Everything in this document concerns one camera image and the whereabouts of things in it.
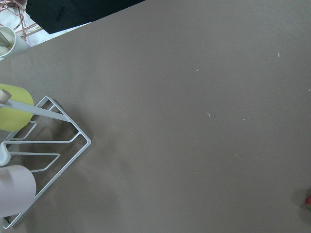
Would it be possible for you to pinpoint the yellow-green cup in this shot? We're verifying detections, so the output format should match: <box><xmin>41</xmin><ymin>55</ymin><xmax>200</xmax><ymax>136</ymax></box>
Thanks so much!
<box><xmin>0</xmin><ymin>83</ymin><xmax>34</xmax><ymax>132</ymax></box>

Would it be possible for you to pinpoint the pink cup on rack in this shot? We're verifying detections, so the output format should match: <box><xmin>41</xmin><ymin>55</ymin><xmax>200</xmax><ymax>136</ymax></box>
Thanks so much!
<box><xmin>0</xmin><ymin>165</ymin><xmax>36</xmax><ymax>217</ymax></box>

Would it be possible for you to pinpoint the white paper cup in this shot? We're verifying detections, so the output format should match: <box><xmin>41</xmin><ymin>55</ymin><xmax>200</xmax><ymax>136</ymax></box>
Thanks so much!
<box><xmin>0</xmin><ymin>26</ymin><xmax>16</xmax><ymax>58</ymax></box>

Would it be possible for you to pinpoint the black monitor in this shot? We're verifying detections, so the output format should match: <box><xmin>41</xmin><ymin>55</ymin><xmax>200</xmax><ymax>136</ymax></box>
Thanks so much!
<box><xmin>26</xmin><ymin>0</ymin><xmax>141</xmax><ymax>34</ymax></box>

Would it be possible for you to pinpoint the red strawberry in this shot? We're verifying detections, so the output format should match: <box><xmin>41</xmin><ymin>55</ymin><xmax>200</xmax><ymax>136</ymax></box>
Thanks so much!
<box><xmin>305</xmin><ymin>195</ymin><xmax>311</xmax><ymax>211</ymax></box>

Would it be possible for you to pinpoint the white wire cup rack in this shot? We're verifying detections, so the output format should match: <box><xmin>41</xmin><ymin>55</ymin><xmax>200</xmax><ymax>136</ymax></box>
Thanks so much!
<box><xmin>0</xmin><ymin>89</ymin><xmax>91</xmax><ymax>230</ymax></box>

